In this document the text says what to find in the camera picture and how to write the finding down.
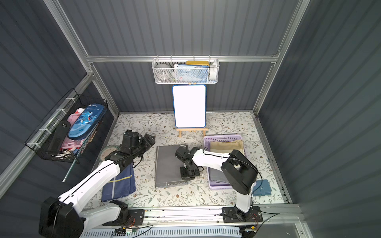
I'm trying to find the blue framed whiteboard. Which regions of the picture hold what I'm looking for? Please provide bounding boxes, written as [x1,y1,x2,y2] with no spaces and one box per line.
[172,84,206,129]

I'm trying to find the small blue wallet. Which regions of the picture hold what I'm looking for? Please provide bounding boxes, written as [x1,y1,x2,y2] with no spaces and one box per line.
[252,179,272,196]

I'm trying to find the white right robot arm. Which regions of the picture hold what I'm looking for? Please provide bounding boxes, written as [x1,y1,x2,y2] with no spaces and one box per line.
[175,147,259,214]

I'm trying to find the yellow case in basket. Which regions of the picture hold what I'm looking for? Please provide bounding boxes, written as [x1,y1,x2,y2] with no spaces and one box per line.
[186,60,210,66]

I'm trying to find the navy striped folded pillowcase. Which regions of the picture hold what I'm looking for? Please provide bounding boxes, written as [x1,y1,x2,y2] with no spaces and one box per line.
[101,165,136,202]

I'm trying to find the metal rod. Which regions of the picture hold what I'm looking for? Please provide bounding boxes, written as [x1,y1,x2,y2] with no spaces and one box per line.
[62,160,76,182]

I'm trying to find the plain grey pillowcase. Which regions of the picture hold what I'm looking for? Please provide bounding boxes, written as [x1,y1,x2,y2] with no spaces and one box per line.
[155,144,189,188]

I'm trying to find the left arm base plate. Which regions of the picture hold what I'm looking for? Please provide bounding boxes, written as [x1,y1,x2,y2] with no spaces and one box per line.
[102,200,145,227]

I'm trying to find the white mesh wall basket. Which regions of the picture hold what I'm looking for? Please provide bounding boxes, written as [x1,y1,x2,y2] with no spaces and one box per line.
[151,58,220,84]

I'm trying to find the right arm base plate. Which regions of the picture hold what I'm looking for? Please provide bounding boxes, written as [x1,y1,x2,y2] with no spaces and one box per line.
[220,206,263,223]

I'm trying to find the black wire wall basket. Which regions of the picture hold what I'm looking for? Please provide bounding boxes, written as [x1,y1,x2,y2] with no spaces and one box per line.
[25,90,108,163]

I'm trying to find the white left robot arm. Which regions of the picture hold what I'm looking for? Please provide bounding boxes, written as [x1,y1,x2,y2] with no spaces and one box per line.
[38,130,155,238]

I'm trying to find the blue shark pencil case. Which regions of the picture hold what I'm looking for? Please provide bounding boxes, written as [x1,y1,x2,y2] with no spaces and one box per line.
[74,104,107,139]

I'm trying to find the green round clock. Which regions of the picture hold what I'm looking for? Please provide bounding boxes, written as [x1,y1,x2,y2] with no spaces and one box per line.
[98,145,119,162]

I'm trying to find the beige and grey pillowcase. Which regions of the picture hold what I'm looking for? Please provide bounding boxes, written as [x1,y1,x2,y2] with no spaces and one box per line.
[208,139,246,188]

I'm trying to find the pink pouch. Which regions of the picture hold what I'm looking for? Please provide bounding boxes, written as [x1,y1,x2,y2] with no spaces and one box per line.
[61,108,84,152]

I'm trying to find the white tape roll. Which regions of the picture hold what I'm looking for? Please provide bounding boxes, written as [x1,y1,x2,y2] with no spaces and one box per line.
[153,63,172,82]

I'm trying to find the black remote control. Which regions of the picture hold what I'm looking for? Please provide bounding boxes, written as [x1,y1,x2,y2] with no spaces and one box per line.
[47,121,71,152]

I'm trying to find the blue white booklet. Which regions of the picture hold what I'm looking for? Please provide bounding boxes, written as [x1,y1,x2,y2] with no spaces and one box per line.
[174,64,209,83]

